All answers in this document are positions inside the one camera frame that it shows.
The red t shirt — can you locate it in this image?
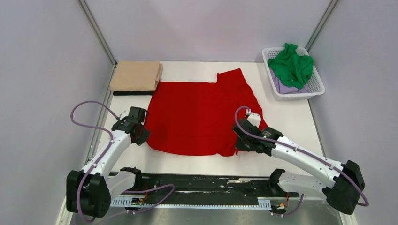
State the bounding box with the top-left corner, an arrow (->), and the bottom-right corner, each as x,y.
145,68 -> 262,157

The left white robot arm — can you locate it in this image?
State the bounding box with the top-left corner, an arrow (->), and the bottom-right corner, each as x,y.
66,106 -> 150,219

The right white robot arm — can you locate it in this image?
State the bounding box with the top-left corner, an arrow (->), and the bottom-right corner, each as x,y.
233,118 -> 369,215

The folded beige t shirt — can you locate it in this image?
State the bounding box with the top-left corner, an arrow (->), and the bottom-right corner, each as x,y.
110,61 -> 163,92

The lilac t shirt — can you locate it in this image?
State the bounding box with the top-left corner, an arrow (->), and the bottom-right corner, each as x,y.
269,68 -> 311,94

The green t shirt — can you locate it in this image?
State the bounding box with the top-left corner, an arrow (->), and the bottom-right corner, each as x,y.
267,43 -> 314,89

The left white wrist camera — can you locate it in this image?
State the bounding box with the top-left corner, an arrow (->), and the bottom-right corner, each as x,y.
119,110 -> 129,120

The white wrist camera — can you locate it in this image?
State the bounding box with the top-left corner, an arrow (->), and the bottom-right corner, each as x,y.
245,108 -> 261,128
119,110 -> 129,120

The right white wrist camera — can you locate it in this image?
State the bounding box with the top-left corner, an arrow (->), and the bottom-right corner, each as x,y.
245,108 -> 261,128

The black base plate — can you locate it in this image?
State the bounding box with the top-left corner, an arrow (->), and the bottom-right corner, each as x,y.
125,173 -> 299,207

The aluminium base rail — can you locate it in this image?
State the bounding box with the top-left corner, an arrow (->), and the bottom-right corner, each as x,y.
67,174 -> 350,201

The white slotted cable duct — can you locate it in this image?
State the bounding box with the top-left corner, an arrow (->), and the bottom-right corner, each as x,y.
110,193 -> 272,210

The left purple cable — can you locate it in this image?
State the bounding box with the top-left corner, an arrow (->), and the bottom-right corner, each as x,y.
70,100 -> 176,225

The left aluminium frame post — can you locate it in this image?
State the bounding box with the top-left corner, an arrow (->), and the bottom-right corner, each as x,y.
77,0 -> 117,67

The aluminium frame post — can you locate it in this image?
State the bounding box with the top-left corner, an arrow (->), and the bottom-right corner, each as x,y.
305,0 -> 340,52
77,0 -> 117,67

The right aluminium frame post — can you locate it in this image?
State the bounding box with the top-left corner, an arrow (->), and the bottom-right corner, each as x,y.
305,0 -> 340,52

